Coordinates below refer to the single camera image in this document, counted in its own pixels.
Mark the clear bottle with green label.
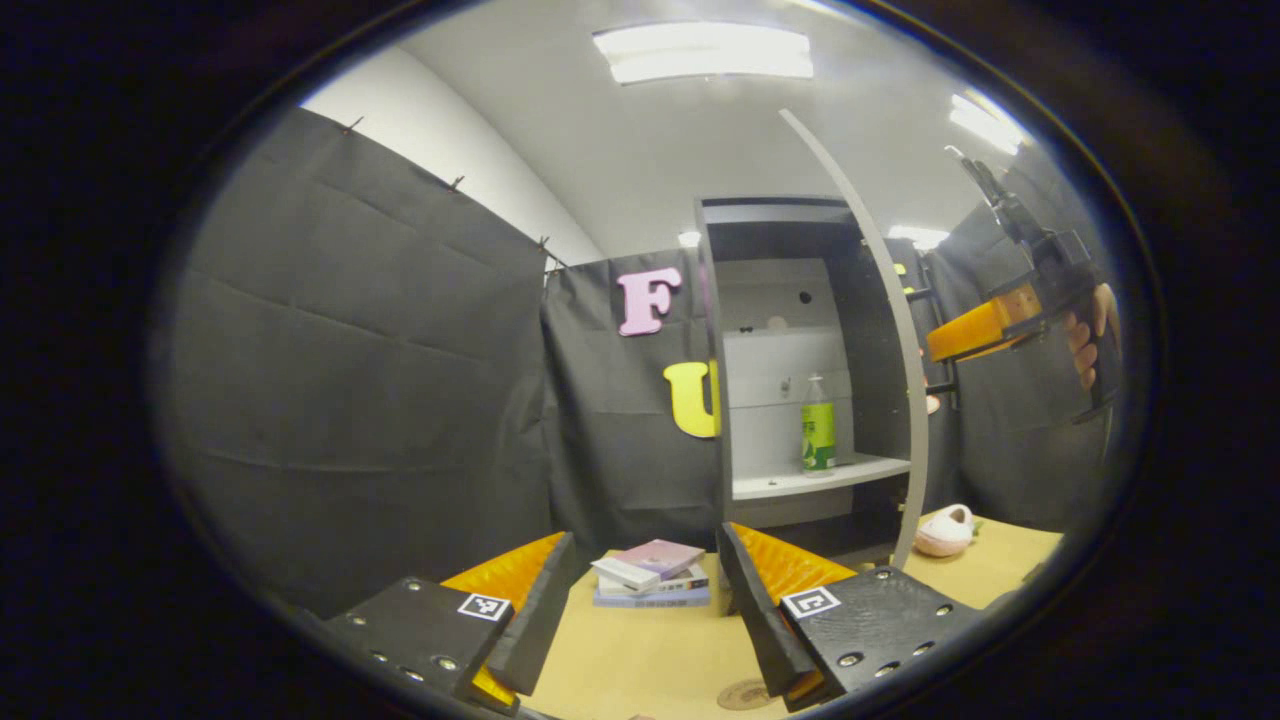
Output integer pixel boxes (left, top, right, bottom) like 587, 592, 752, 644
800, 374, 838, 477

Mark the black backdrop cloth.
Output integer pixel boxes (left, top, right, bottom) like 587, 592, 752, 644
165, 105, 1121, 616

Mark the grey cabinet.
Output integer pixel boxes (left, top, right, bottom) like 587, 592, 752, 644
695, 195, 916, 566

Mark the white book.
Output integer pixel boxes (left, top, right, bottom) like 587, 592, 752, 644
590, 557, 661, 591

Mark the blue book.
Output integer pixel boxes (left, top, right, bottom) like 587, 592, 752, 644
593, 585, 712, 608

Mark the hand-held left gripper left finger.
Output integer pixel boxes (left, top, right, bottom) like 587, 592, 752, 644
322, 531, 579, 717

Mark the pink plush slipper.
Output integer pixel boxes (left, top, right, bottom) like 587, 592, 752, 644
914, 504, 977, 559

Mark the large ceiling light panel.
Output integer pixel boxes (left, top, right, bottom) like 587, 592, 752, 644
592, 22, 816, 85

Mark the beige cabinet door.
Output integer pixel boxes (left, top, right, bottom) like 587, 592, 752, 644
778, 108, 931, 571

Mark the pink book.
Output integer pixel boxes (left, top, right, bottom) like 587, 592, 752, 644
612, 539, 707, 581

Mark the narrow ceiling light panel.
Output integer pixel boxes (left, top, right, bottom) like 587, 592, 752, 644
948, 90, 1031, 156

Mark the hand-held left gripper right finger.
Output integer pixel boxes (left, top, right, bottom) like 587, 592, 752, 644
718, 522, 986, 713

